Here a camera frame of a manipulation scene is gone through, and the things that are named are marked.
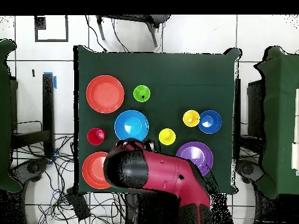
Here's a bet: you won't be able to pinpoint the light blue plastic bowl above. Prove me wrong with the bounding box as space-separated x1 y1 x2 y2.
114 110 150 142

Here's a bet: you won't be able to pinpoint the yellow smooth plastic cup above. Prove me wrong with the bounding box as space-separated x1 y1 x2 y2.
158 128 176 146

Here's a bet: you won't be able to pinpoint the red plastic cup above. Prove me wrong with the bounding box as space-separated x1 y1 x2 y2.
86 127 106 146

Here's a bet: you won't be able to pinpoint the orange plastic bowl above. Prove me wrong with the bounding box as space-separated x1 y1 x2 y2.
85 75 125 114
82 151 112 190

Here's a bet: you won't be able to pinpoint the green stepped plastic cup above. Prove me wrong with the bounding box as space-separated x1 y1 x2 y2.
133 84 151 103

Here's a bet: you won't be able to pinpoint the yellow stepped plastic cup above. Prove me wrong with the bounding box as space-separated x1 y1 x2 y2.
182 110 201 128

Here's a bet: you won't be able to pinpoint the purple plastic bowl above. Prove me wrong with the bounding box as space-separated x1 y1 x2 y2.
175 141 214 177

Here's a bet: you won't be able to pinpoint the dark blue plastic bowl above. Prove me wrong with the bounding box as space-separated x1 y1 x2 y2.
197 110 222 135

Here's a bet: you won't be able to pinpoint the dark green tablecloth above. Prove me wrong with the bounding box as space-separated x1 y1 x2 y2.
74 44 242 195

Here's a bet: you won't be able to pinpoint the black power strip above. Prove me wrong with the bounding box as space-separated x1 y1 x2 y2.
65 187 91 222

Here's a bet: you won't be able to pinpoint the black metal stand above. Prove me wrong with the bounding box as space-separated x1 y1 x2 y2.
234 78 266 155
9 73 56 159

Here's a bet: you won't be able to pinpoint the blue tape strip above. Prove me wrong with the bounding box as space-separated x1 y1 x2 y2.
43 71 58 90

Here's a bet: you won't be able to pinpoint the black chair base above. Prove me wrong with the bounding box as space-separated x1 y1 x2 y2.
235 159 266 185
9 157 50 187

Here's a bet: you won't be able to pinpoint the grey metal-legged chair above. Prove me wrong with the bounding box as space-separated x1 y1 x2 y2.
96 15 171 48

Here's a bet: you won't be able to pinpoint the white panel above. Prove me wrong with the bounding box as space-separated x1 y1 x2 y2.
291 87 299 176

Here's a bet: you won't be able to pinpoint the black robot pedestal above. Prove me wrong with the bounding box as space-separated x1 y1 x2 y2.
124 193 180 224

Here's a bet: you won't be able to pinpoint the tangled black floor cables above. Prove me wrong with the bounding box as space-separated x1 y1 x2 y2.
11 134 128 224

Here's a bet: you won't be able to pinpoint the black square frame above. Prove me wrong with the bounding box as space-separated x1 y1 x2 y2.
34 15 69 43

